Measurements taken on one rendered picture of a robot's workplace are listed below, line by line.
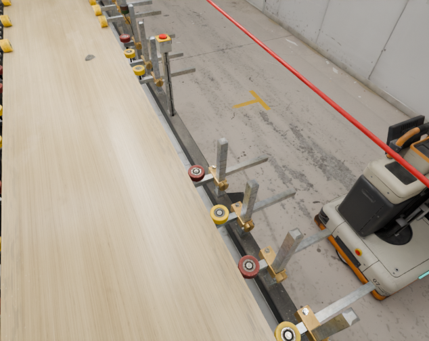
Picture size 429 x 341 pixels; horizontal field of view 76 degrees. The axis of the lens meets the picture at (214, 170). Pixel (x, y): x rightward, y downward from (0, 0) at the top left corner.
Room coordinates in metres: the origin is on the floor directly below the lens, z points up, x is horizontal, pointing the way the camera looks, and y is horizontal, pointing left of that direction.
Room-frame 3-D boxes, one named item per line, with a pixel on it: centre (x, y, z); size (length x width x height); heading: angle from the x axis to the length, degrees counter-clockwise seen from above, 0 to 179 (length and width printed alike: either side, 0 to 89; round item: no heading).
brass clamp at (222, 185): (0.86, -0.02, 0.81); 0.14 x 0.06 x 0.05; 27
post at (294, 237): (0.40, -0.26, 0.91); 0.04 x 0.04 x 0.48; 27
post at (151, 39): (1.73, 0.43, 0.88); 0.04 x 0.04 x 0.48; 27
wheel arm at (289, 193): (0.69, -0.20, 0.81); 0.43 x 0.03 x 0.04; 117
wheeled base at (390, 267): (0.93, -1.20, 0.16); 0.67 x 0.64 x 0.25; 27
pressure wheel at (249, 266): (0.38, -0.14, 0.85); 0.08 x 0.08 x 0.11
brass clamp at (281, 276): (0.42, -0.25, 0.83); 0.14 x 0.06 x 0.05; 27
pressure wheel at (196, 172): (0.82, 0.09, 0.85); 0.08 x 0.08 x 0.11
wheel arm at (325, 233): (0.47, -0.32, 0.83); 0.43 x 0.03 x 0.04; 117
